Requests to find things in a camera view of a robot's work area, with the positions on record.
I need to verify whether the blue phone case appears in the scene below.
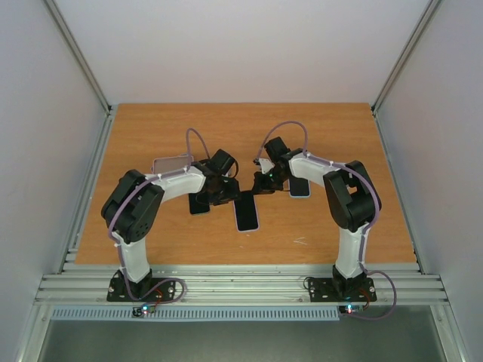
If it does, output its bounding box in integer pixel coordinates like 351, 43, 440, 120
288, 178, 312, 200

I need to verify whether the black phone blue edge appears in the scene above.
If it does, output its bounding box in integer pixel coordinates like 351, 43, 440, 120
289, 178, 311, 198

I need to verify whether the black phone lilac edge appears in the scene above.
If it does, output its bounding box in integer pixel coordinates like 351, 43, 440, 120
188, 192, 211, 216

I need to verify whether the black phone pink edge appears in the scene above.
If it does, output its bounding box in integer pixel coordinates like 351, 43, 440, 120
234, 192, 259, 232

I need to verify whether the lavender phone case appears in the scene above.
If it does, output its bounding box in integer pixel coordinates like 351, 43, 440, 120
232, 191, 261, 233

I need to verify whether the pink clear phone case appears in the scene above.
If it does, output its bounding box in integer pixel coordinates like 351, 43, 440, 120
151, 154, 193, 174

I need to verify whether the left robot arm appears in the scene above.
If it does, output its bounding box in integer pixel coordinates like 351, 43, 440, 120
101, 149, 241, 303

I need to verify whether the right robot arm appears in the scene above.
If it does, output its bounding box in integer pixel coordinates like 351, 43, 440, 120
252, 137, 381, 299

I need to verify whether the left small circuit board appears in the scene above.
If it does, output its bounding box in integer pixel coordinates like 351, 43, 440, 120
131, 305, 156, 318

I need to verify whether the small circuit board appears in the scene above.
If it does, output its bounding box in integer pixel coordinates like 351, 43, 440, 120
339, 304, 368, 314
131, 305, 156, 318

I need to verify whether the right small circuit board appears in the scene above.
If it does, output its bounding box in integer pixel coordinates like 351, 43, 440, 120
339, 304, 368, 314

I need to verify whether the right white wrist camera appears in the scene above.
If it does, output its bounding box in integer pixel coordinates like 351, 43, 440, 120
254, 158, 275, 174

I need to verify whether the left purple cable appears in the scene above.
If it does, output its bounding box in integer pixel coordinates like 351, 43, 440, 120
107, 127, 211, 303

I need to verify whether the purple cable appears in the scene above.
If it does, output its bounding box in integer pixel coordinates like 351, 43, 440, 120
253, 120, 398, 321
107, 127, 211, 303

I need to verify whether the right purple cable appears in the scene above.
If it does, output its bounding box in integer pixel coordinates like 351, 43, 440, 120
253, 120, 398, 321

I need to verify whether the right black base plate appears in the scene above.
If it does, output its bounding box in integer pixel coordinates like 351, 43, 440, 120
303, 276, 377, 303

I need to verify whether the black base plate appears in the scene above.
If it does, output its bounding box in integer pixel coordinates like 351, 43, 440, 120
303, 276, 377, 303
106, 278, 177, 302

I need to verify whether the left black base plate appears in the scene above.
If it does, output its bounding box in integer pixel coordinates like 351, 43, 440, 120
106, 278, 177, 302

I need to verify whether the aluminium front rail frame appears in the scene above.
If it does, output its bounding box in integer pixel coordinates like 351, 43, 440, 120
34, 263, 449, 306

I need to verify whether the grey slotted cable duct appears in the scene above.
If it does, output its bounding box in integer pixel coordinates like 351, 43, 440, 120
51, 305, 340, 322

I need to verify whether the left aluminium corner post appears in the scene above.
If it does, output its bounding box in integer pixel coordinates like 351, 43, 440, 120
42, 0, 112, 115

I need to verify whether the aluminium corner post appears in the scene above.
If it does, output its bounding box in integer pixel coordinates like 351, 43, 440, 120
371, 0, 443, 118
42, 0, 112, 115

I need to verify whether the right aluminium corner post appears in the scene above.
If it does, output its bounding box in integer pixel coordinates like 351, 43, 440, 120
371, 0, 443, 118

